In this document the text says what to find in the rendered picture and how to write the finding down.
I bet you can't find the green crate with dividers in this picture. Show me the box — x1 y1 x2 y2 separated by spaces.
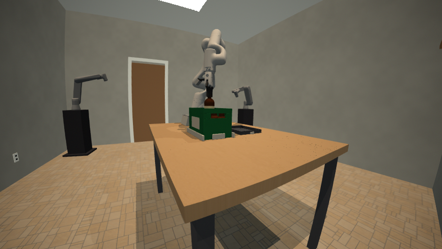
189 108 232 140

